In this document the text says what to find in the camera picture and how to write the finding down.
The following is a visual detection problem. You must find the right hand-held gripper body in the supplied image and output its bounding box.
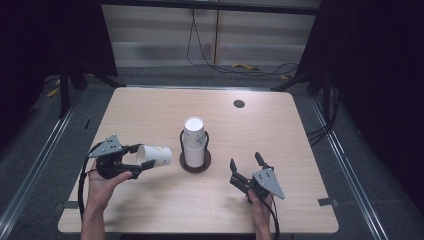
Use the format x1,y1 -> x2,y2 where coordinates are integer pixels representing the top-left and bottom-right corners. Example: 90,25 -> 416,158
228,167 -> 286,205

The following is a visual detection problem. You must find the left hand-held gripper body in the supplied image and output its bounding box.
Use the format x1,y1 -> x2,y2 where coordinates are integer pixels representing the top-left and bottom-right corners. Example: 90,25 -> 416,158
87,133 -> 142,181

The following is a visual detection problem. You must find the printed white paper cup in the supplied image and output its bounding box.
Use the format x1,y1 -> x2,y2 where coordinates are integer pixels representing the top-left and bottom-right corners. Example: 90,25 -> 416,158
135,143 -> 173,168

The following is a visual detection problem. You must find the dark round cup holder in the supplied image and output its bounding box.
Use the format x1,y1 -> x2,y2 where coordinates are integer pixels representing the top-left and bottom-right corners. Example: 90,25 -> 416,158
179,129 -> 212,174

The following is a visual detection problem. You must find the stack of white paper cups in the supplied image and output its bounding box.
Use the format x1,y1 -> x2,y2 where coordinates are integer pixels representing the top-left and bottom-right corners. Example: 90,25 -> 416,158
182,116 -> 208,169

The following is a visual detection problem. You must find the person's left hand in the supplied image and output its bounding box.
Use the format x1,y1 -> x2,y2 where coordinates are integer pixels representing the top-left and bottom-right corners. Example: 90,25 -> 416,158
86,162 -> 134,212

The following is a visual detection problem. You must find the person's right hand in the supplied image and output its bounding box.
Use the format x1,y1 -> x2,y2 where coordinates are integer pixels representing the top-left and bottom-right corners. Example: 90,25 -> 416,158
246,189 -> 273,232

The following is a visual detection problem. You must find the black metal stand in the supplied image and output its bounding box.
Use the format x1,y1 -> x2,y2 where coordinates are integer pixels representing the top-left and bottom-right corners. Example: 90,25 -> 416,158
58,59 -> 118,120
271,66 -> 332,116

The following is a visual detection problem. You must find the dark curtain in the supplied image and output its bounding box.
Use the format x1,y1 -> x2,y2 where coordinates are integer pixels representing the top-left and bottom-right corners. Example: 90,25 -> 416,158
0,0 -> 118,151
294,0 -> 424,214

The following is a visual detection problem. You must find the black horizontal bar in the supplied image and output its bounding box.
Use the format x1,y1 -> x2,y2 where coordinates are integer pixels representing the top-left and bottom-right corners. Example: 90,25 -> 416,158
100,0 -> 322,16

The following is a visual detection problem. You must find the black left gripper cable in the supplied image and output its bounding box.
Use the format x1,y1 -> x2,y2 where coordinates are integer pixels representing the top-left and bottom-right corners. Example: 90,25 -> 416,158
77,141 -> 105,220

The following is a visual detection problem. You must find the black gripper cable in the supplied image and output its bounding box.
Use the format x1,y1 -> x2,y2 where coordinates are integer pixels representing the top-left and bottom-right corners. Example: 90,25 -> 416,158
264,193 -> 282,240
77,141 -> 105,220

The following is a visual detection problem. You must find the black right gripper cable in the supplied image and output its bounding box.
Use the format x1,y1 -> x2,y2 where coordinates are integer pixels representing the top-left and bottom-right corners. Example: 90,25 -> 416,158
264,193 -> 282,240

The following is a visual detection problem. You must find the metal floor rail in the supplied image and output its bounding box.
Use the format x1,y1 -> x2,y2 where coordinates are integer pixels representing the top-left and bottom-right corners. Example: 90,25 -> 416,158
0,89 -> 85,232
309,95 -> 389,240

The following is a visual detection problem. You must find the bundle of black cables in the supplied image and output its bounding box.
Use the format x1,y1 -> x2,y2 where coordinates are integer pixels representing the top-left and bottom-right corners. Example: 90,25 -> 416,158
306,85 -> 340,146

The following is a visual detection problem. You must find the black hanging wall cable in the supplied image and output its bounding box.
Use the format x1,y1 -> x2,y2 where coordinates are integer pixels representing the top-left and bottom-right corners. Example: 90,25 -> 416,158
185,8 -> 300,77

